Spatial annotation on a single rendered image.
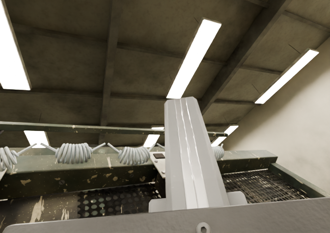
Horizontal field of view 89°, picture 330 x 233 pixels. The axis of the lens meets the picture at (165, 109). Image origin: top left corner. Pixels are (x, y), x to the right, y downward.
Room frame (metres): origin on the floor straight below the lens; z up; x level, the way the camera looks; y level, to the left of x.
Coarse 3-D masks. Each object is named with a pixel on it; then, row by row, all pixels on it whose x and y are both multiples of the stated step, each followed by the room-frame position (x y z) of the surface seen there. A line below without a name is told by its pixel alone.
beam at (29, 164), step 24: (24, 168) 0.47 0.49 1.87; (48, 168) 0.50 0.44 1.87; (72, 168) 0.54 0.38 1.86; (96, 168) 0.59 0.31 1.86; (120, 168) 0.65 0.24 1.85; (144, 168) 0.72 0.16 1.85; (240, 168) 1.15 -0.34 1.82; (264, 168) 1.32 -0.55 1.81; (0, 192) 0.48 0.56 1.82; (24, 192) 0.52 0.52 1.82; (48, 192) 0.56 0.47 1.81
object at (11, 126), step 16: (0, 128) 0.33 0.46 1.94; (16, 128) 0.35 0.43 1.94; (32, 128) 0.37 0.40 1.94; (48, 128) 0.39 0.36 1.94; (64, 128) 0.42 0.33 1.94; (80, 128) 0.44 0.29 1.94; (96, 128) 0.47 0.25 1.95; (112, 128) 0.50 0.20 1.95; (128, 128) 0.54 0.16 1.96; (32, 144) 0.39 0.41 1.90; (64, 144) 0.43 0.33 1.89; (80, 144) 0.45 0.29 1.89; (0, 160) 0.38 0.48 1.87; (16, 160) 0.39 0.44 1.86; (64, 160) 0.44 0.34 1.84; (80, 160) 0.49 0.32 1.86; (128, 160) 0.59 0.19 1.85; (144, 160) 0.59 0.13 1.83
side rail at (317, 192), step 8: (272, 168) 1.32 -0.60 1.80; (280, 168) 1.30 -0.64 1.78; (280, 176) 1.30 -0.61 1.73; (288, 176) 1.27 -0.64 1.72; (296, 176) 1.28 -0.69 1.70; (296, 184) 1.26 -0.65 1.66; (304, 184) 1.22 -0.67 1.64; (312, 184) 1.25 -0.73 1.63; (304, 192) 1.24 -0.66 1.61; (312, 192) 1.21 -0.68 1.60; (320, 192) 1.20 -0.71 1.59
